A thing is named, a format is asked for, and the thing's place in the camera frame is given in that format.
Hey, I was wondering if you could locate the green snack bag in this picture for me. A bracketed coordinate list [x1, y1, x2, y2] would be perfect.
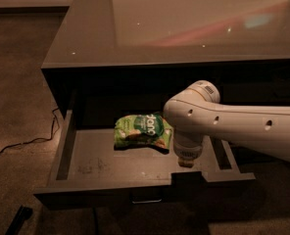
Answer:
[114, 114, 173, 154]

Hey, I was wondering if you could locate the dark grey drawer cabinet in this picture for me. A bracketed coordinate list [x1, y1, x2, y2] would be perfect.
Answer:
[42, 0, 290, 107]

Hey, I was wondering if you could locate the thin black floor cable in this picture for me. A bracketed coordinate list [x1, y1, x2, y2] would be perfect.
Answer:
[0, 107, 61, 162]

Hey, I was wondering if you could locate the drawer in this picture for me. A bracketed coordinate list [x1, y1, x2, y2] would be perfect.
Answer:
[33, 91, 257, 212]

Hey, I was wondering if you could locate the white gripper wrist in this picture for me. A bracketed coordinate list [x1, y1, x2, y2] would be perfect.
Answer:
[173, 139, 203, 168]

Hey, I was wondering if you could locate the black bar on floor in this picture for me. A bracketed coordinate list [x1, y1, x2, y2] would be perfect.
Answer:
[5, 206, 33, 235]

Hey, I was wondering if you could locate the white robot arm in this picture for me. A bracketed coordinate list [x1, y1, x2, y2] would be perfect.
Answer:
[164, 80, 290, 163]

